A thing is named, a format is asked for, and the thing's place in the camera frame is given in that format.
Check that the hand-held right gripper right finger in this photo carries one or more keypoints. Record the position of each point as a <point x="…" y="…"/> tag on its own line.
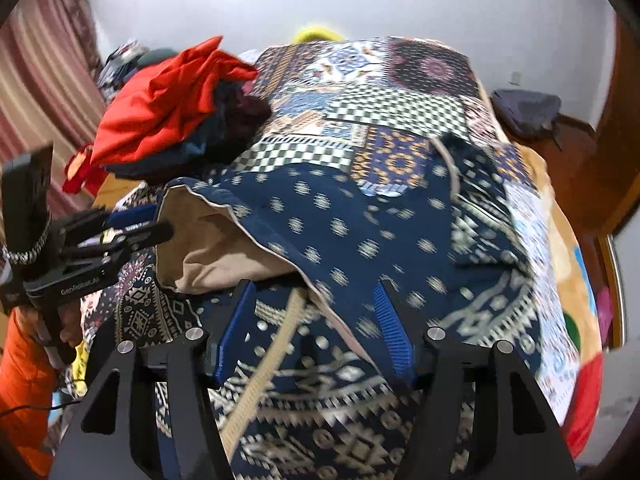
<point x="395" y="332"/>

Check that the patchwork bedspread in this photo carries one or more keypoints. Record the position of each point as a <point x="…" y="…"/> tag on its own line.
<point x="400" y="95"/>

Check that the red garment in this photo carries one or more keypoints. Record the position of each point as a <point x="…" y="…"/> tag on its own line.
<point x="165" y="95"/>

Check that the striped curtain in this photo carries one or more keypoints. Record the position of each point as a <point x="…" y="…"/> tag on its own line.
<point x="40" y="70"/>

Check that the navy patterned hooded garment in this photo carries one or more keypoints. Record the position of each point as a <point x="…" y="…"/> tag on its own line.
<point x="350" y="220"/>

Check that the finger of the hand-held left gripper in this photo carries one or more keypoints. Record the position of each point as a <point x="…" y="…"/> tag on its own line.
<point x="131" y="217"/>
<point x="150" y="234"/>

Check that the grey backpack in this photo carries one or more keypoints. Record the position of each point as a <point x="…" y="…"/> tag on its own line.
<point x="527" y="112"/>

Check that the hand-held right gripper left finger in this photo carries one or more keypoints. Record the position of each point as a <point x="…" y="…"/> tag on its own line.
<point x="235" y="327"/>

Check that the person's left hand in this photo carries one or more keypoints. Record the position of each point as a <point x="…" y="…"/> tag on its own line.
<point x="71" y="327"/>

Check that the person's left forearm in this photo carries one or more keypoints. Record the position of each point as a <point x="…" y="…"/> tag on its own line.
<point x="22" y="385"/>

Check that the dark teal bag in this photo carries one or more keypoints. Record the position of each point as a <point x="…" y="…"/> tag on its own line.
<point x="157" y="56"/>

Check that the pile of assorted clutter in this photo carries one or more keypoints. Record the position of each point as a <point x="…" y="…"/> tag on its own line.
<point x="122" y="60"/>

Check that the wall socket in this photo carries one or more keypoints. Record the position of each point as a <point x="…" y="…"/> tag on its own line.
<point x="515" y="78"/>

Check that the yellow curved object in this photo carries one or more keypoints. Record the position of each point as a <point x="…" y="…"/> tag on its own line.
<point x="317" y="34"/>

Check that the wooden wardrobe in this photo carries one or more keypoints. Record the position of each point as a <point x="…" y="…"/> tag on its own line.
<point x="617" y="150"/>

